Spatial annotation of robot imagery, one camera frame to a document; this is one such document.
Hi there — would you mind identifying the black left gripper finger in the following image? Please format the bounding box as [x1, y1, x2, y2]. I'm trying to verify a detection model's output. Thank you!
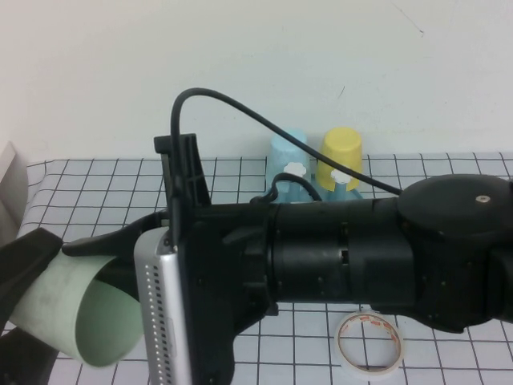
[0, 327, 58, 385]

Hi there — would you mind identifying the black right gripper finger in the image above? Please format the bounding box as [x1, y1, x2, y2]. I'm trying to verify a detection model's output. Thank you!
[0, 228, 63, 334]

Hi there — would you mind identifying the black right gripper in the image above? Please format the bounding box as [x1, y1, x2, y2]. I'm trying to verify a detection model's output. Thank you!
[62, 201, 278, 385]

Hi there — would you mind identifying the green plastic cup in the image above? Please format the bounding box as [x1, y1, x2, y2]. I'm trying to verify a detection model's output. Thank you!
[7, 250, 143, 368]

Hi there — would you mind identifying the light blue plastic cup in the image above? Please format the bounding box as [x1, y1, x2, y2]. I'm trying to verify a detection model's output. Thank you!
[267, 128, 312, 201]

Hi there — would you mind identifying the blue cup stand with pegs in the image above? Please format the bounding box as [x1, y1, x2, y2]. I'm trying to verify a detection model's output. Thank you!
[264, 162, 364, 205]

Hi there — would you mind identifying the yellow plastic cup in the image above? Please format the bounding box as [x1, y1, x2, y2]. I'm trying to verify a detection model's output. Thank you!
[315, 127, 364, 191]

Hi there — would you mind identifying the grey checkered tablecloth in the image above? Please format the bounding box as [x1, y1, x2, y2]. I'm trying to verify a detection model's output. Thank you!
[0, 151, 513, 385]

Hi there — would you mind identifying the grey white furniture edge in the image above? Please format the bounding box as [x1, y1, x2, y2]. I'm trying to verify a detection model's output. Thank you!
[0, 140, 30, 245]

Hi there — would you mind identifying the white tape roll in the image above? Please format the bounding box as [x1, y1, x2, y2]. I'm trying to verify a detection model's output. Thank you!
[334, 309, 405, 379]

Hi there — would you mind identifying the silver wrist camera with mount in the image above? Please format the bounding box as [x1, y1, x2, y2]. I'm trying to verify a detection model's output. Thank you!
[133, 134, 212, 385]

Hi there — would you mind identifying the black camera cable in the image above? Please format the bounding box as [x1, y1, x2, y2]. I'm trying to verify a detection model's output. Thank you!
[170, 87, 402, 197]

